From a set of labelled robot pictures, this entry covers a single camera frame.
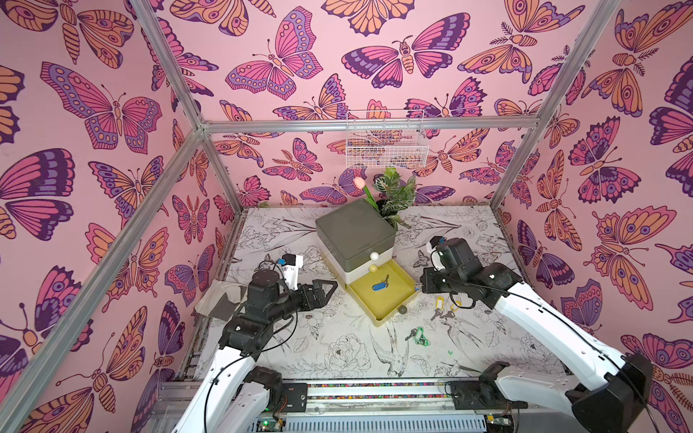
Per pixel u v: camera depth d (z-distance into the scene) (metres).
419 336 0.83
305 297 0.62
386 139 0.95
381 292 0.92
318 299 0.62
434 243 0.71
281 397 0.72
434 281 0.67
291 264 0.66
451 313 0.90
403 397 0.75
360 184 0.90
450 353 0.81
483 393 0.67
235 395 0.48
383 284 0.95
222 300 0.92
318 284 0.63
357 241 0.83
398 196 0.89
